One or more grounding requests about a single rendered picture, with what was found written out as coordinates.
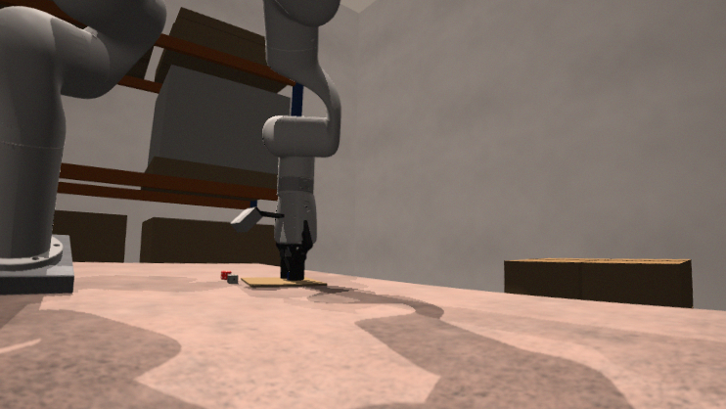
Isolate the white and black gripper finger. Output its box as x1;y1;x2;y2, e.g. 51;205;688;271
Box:
276;243;292;279
289;220;313;281

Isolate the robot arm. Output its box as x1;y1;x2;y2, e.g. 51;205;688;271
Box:
0;0;341;271

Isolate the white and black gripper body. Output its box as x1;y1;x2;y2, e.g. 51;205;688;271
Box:
274;191;317;244

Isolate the tan flat mat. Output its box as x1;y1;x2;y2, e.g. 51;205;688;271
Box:
241;277;328;288

